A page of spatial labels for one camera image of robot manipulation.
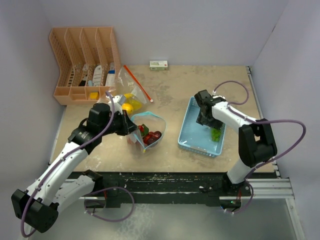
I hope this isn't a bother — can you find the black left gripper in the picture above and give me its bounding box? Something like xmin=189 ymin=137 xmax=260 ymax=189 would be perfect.
xmin=99 ymin=109 xmax=138 ymax=136

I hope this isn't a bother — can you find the clear blue-zipper bag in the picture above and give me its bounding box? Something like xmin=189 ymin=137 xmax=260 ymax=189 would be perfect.
xmin=126 ymin=111 xmax=167 ymax=153

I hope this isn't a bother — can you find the green grape bunch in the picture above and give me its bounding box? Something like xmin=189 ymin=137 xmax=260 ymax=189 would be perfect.
xmin=211 ymin=128 xmax=222 ymax=142

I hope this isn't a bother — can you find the yellow mango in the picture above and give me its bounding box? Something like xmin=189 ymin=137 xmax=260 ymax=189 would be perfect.
xmin=122 ymin=103 xmax=134 ymax=115

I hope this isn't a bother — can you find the light blue plastic basket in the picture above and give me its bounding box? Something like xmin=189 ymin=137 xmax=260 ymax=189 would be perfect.
xmin=177 ymin=96 xmax=226 ymax=158

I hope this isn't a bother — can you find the clear orange-zipper bag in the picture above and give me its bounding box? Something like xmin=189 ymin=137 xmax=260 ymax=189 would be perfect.
xmin=104 ymin=65 xmax=154 ymax=115

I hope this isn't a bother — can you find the yellow banana bunch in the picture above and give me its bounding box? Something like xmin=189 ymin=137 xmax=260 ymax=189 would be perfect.
xmin=124 ymin=93 xmax=137 ymax=100

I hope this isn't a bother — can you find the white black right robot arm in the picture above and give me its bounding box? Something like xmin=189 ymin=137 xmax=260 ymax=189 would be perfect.
xmin=194 ymin=90 xmax=278 ymax=196

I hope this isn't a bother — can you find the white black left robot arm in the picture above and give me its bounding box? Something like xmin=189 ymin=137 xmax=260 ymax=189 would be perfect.
xmin=11 ymin=102 xmax=138 ymax=238

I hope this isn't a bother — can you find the yellow grey eraser block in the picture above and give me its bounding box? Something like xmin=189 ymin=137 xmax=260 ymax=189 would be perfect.
xmin=89 ymin=92 xmax=100 ymax=100

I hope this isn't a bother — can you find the white blue boxed item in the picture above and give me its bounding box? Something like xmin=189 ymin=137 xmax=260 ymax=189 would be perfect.
xmin=104 ymin=62 xmax=116 ymax=87

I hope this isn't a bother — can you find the white striped card pack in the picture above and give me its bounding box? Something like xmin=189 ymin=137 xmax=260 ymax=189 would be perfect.
xmin=92 ymin=65 xmax=103 ymax=86

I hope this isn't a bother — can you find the green white small box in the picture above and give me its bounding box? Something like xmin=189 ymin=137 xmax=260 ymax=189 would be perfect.
xmin=149 ymin=60 xmax=168 ymax=71

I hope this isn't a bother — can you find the black grey scraper tool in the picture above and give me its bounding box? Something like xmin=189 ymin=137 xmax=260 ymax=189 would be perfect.
xmin=78 ymin=63 xmax=88 ymax=87

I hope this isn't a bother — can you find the peach desk organizer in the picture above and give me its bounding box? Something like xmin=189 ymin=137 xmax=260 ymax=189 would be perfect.
xmin=49 ymin=26 xmax=122 ymax=106

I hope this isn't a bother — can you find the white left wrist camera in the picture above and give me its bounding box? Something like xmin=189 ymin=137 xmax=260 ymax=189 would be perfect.
xmin=108 ymin=94 xmax=126 ymax=114

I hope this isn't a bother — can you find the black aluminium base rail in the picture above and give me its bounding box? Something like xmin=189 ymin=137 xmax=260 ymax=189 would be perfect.
xmin=82 ymin=171 xmax=294 ymax=210

